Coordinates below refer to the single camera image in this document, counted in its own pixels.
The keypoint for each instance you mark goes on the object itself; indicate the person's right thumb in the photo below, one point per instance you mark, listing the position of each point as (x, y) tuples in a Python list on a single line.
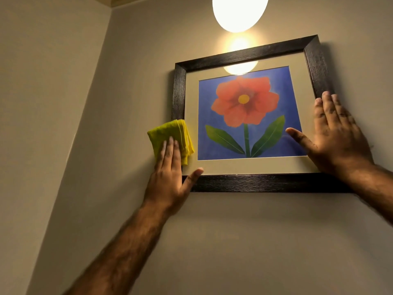
[(301, 138)]

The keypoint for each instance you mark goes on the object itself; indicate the glowing white globe lamp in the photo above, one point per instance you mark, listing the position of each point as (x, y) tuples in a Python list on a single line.
[(240, 12)]

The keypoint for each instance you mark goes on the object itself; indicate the person's left thumb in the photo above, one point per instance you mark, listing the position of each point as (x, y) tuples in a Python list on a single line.
[(192, 179)]

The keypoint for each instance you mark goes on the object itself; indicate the person's right hand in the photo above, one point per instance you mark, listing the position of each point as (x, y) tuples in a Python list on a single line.
[(337, 144)]

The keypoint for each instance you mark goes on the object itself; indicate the person's left middle finger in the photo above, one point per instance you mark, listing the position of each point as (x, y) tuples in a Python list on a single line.
[(168, 155)]

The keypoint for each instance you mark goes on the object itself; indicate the person's left hand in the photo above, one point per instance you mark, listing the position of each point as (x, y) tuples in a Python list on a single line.
[(165, 190)]

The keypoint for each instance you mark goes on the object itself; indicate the person's right forearm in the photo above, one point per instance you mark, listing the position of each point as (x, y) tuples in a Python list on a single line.
[(371, 187)]

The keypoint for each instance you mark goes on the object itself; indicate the dark framed flower picture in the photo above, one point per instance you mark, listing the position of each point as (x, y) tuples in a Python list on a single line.
[(245, 113)]

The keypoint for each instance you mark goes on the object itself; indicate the person's right middle finger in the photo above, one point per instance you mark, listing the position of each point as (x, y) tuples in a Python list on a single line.
[(330, 109)]

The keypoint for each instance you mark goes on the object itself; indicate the yellow cleaning cloth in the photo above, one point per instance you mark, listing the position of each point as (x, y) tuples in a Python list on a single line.
[(172, 132)]

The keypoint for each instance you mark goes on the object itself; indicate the person's left forearm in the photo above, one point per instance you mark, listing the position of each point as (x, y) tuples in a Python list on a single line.
[(122, 254)]

